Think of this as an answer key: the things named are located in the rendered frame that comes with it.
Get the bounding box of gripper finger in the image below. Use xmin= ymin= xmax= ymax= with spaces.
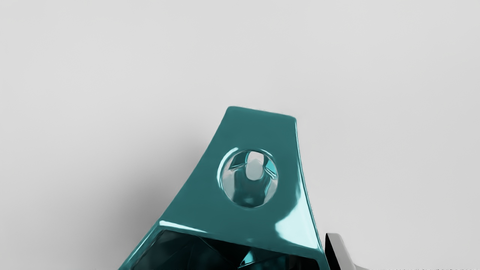
xmin=324 ymin=232 xmax=370 ymax=270

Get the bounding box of teal faceted mug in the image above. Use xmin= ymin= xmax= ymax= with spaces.
xmin=118 ymin=106 xmax=330 ymax=270

